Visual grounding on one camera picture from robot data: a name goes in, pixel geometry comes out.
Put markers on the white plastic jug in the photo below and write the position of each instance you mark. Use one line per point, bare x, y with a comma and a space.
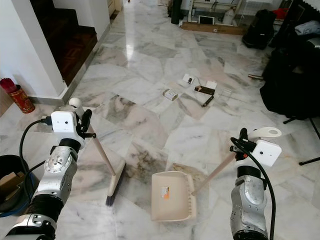
228, 17

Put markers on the dark wooden staircase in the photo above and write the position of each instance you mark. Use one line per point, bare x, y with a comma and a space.
75, 45

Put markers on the black backpack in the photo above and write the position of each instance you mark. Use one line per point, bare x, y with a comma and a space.
259, 29

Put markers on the black round bucket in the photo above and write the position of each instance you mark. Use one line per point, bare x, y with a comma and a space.
7, 167

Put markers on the flat dark brown box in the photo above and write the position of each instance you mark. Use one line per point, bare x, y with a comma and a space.
204, 90

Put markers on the white storage shelf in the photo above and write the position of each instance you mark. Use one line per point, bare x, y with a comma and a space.
210, 5

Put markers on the brass coloured tube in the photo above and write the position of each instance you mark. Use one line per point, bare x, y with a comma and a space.
256, 77

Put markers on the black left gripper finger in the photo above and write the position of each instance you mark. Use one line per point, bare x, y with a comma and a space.
87, 117

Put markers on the white and brown carton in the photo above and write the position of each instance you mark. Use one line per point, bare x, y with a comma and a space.
170, 94

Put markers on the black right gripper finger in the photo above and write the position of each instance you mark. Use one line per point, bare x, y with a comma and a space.
243, 135

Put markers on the red canister with red sticks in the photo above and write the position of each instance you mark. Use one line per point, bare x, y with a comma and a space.
22, 100

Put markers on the grey folded cloth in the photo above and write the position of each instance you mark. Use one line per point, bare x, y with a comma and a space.
307, 27

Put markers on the beige broom with dark bristles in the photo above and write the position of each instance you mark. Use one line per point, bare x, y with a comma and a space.
116, 182

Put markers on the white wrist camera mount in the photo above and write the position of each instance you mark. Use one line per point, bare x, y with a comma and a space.
64, 124
267, 152

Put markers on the red bag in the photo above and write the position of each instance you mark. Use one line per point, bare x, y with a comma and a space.
281, 12

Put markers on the large black bag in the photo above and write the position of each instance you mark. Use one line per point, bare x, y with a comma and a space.
290, 82

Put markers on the black marker pen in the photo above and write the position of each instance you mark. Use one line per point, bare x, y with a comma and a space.
208, 101

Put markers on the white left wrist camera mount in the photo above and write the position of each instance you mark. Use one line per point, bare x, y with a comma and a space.
64, 124

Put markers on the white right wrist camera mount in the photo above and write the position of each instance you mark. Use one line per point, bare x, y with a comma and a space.
267, 152

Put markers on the small white box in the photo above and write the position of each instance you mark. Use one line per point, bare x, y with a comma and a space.
189, 80

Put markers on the brown cardboard scrap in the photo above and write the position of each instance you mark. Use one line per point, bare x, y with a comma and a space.
9, 186

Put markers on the long wooden plank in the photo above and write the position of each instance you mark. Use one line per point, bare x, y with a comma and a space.
212, 28

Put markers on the white paper sheet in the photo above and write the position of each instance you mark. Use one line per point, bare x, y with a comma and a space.
211, 83

